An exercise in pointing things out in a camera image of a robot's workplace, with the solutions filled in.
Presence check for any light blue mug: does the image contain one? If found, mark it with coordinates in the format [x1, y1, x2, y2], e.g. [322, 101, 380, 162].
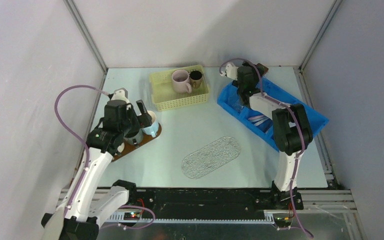
[142, 110, 160, 138]

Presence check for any dark grey mug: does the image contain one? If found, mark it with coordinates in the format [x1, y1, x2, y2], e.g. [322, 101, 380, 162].
[124, 128, 144, 146]

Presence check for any pink mug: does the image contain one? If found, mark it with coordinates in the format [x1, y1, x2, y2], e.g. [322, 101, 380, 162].
[171, 69, 192, 94]

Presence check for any clear container with brown lid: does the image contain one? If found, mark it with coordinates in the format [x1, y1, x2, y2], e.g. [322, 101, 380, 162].
[255, 63, 269, 77]

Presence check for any white ribbed mug black rim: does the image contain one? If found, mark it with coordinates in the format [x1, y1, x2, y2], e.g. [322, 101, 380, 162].
[116, 142, 125, 155]

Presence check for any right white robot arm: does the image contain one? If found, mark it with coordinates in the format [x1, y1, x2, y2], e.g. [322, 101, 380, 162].
[236, 65, 313, 209]

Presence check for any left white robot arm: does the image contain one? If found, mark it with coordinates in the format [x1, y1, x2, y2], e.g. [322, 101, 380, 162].
[42, 99, 152, 240]

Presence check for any brown wooden oval tray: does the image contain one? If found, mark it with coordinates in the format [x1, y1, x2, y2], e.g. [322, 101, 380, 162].
[111, 123, 162, 162]

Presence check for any light blue toothbrush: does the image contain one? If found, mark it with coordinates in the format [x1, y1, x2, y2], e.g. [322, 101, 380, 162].
[253, 117, 270, 126]

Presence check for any clear textured oval tray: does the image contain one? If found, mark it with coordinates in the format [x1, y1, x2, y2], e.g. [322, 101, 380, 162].
[181, 136, 242, 180]

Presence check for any yellow perforated plastic basket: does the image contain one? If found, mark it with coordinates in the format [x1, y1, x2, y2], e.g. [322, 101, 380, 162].
[149, 68, 210, 112]

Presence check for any clear textured plastic box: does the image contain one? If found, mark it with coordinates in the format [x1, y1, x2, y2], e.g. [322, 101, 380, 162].
[229, 94, 244, 113]

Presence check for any brown mug black inside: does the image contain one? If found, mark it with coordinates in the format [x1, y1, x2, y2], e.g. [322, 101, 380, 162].
[189, 70, 203, 89]

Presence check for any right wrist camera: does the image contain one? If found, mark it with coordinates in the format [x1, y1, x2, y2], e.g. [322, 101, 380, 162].
[219, 62, 238, 81]

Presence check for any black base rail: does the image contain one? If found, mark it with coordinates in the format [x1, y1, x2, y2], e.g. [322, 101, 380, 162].
[127, 185, 304, 222]

